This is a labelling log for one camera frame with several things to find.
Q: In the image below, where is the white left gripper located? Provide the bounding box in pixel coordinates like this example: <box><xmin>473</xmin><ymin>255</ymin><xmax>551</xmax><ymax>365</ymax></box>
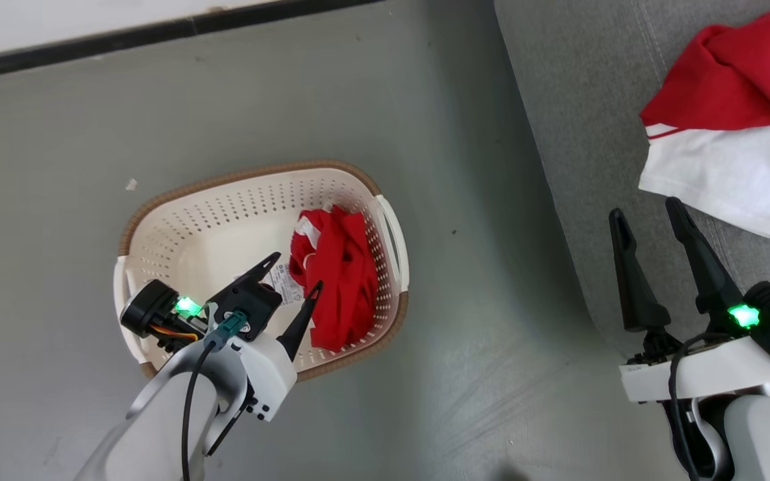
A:
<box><xmin>206</xmin><ymin>252</ymin><xmax>324</xmax><ymax>423</ymax></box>

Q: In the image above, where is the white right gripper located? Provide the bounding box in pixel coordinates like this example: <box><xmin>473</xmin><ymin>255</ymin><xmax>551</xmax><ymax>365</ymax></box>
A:
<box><xmin>609</xmin><ymin>196</ymin><xmax>770</xmax><ymax>403</ymax></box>

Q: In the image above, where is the plain red garment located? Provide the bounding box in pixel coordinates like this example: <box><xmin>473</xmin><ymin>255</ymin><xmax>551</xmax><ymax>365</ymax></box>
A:
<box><xmin>289</xmin><ymin>205</ymin><xmax>380</xmax><ymax>353</ymax></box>

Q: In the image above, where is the red and white garment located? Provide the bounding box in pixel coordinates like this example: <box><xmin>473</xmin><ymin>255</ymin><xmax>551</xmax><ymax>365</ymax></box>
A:
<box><xmin>638</xmin><ymin>0</ymin><xmax>770</xmax><ymax>241</ymax></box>

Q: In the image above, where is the grey fabric sofa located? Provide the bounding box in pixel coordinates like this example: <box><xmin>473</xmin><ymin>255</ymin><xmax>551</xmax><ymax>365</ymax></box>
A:
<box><xmin>494</xmin><ymin>0</ymin><xmax>770</xmax><ymax>415</ymax></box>

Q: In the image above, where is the paper label sticker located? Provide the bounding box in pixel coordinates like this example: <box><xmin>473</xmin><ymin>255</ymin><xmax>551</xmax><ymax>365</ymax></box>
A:
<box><xmin>268</xmin><ymin>264</ymin><xmax>305</xmax><ymax>307</ymax></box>

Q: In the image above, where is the cream laundry basket brown rim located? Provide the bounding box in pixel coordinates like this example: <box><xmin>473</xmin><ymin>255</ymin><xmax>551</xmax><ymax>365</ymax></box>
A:
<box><xmin>113</xmin><ymin>159</ymin><xmax>410</xmax><ymax>383</ymax></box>

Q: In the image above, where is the black baseboard strip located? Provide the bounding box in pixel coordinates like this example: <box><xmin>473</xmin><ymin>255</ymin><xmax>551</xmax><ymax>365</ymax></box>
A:
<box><xmin>0</xmin><ymin>0</ymin><xmax>386</xmax><ymax>83</ymax></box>

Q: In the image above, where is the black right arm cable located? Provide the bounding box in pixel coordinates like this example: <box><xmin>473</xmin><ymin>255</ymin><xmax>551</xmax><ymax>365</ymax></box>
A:
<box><xmin>667</xmin><ymin>332</ymin><xmax>727</xmax><ymax>481</ymax></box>

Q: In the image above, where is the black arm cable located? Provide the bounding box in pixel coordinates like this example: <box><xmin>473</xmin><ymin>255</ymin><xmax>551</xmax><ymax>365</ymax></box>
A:
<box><xmin>181</xmin><ymin>311</ymin><xmax>249</xmax><ymax>481</ymax></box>
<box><xmin>667</xmin><ymin>332</ymin><xmax>727</xmax><ymax>481</ymax></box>

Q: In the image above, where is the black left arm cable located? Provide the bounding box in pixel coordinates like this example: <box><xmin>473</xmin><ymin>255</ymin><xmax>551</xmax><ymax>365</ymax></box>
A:
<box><xmin>181</xmin><ymin>311</ymin><xmax>249</xmax><ymax>481</ymax></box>

